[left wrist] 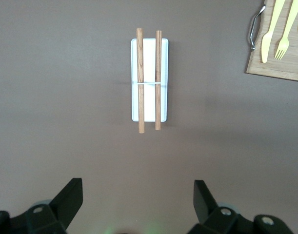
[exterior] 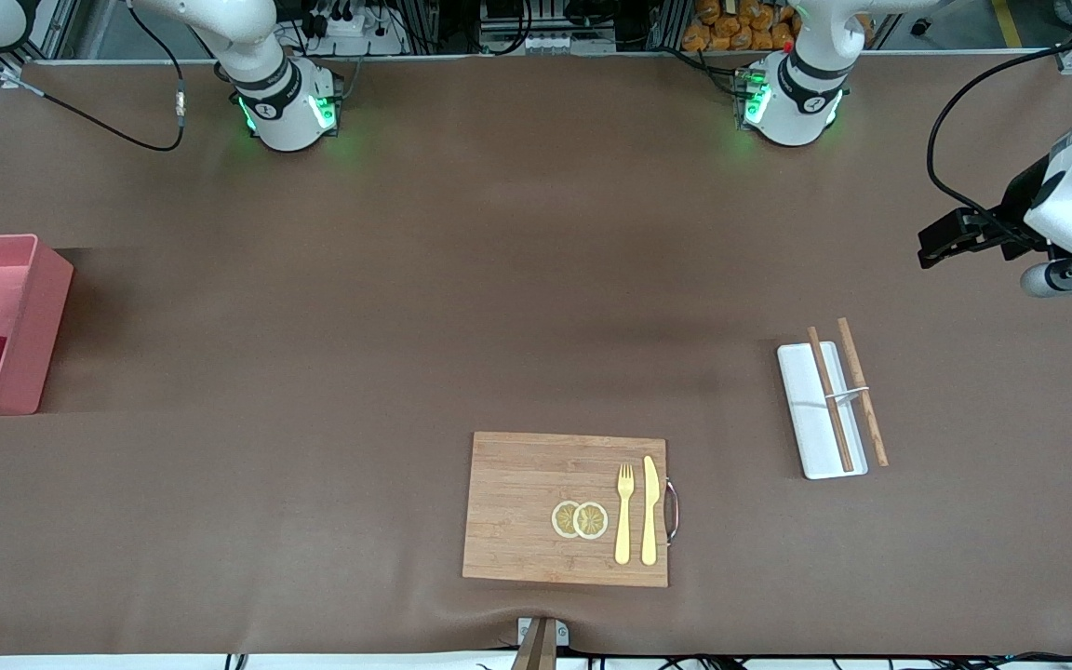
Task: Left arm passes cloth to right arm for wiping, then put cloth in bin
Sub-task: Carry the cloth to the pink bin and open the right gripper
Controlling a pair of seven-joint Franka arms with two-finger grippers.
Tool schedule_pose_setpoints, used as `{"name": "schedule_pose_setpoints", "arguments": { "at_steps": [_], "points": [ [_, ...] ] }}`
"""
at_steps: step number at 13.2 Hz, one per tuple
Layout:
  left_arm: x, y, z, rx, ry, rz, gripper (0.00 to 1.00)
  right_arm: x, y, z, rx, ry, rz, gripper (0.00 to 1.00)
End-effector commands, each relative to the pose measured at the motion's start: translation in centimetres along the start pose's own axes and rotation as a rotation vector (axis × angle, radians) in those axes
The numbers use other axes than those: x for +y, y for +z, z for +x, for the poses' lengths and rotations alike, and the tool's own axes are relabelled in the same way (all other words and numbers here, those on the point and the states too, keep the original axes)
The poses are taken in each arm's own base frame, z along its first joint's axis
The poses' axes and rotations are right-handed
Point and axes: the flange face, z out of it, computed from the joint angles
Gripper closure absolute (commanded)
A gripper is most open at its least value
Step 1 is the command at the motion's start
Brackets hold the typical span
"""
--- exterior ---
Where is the wooden beam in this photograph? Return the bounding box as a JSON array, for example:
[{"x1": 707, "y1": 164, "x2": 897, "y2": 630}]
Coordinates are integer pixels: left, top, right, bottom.
[{"x1": 510, "y1": 622, "x2": 558, "y2": 670}]

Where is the orange packaged goods pile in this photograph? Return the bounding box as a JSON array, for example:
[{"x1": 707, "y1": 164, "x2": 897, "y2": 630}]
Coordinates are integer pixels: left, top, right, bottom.
[{"x1": 682, "y1": 0, "x2": 797, "y2": 52}]

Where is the pink plastic bin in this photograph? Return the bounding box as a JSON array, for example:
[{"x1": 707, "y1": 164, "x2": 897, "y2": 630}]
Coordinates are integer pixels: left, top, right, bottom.
[{"x1": 0, "y1": 234, "x2": 74, "y2": 418}]

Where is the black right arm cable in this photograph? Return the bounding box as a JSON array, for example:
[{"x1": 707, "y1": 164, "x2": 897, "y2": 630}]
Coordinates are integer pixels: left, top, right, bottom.
[{"x1": 0, "y1": 0, "x2": 186, "y2": 152}]

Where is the wooden stick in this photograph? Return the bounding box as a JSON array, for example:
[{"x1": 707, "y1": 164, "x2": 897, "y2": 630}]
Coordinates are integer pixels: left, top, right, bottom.
[
  {"x1": 837, "y1": 317, "x2": 891, "y2": 468},
  {"x1": 806, "y1": 326, "x2": 856, "y2": 474}
]

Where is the white multi-socket strip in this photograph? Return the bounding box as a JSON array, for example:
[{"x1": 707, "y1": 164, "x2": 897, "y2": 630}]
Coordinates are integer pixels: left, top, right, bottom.
[{"x1": 478, "y1": 26, "x2": 619, "y2": 55}]

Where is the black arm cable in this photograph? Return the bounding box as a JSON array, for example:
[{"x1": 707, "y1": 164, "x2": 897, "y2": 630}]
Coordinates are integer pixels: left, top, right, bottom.
[
  {"x1": 926, "y1": 42, "x2": 1072, "y2": 250},
  {"x1": 0, "y1": 0, "x2": 186, "y2": 152}
]

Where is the metal table bracket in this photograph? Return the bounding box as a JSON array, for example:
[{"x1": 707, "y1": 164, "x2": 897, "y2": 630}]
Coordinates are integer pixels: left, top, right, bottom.
[{"x1": 516, "y1": 617, "x2": 570, "y2": 649}]

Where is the white rectangular tray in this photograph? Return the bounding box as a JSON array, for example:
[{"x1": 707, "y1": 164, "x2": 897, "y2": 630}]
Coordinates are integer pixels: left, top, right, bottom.
[{"x1": 776, "y1": 341, "x2": 870, "y2": 481}]

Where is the bamboo cutting board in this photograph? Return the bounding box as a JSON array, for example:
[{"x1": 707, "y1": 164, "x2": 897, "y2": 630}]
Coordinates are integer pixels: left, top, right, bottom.
[{"x1": 462, "y1": 431, "x2": 670, "y2": 589}]

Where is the yellow plastic knife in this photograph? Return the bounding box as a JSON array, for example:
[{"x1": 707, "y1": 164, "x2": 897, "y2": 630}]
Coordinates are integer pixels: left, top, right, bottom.
[{"x1": 640, "y1": 455, "x2": 661, "y2": 567}]

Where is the white power strip with plugs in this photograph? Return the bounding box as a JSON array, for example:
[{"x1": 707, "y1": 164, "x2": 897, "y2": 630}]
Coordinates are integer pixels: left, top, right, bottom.
[{"x1": 299, "y1": 5, "x2": 407, "y2": 57}]

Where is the brown table mat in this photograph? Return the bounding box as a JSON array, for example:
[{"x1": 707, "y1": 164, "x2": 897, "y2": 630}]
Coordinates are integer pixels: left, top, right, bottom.
[{"x1": 0, "y1": 51, "x2": 1072, "y2": 658}]

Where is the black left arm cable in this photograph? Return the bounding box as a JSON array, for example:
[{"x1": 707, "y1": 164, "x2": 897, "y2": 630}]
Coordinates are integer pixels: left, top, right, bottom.
[{"x1": 926, "y1": 42, "x2": 1072, "y2": 250}]

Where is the yellow plastic fork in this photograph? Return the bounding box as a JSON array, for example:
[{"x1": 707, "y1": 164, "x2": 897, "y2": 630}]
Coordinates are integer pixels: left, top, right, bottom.
[{"x1": 614, "y1": 463, "x2": 636, "y2": 566}]

